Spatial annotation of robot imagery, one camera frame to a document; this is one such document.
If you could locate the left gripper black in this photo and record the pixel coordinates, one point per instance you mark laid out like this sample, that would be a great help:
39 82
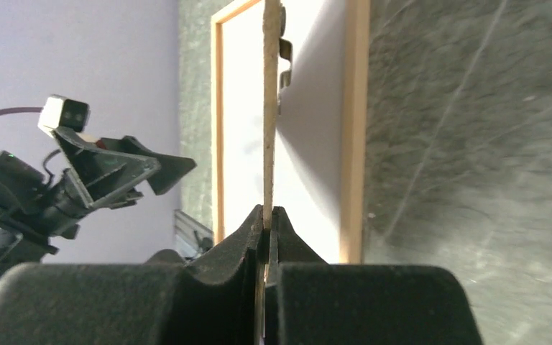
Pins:
108 179

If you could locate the metal turn clip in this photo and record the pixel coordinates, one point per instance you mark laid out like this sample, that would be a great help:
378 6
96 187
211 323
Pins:
285 57

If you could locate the glossy landscape photo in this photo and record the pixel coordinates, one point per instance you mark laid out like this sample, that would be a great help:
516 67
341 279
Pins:
308 137

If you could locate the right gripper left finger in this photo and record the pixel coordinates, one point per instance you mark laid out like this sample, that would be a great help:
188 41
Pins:
208 301

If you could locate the aluminium extrusion rail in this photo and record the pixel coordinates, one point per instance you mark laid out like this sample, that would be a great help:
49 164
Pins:
192 238

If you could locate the brown backing board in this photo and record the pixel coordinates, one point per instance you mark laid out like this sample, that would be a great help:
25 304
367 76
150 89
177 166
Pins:
271 32

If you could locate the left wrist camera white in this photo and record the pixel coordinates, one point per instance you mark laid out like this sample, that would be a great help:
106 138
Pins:
60 111

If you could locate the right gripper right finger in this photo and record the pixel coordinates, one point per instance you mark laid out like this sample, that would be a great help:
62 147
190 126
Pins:
308 301

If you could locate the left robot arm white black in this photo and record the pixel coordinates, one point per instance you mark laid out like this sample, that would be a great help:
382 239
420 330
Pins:
34 209

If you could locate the wooden picture frame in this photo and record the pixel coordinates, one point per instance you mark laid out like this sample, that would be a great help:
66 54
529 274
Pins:
353 119

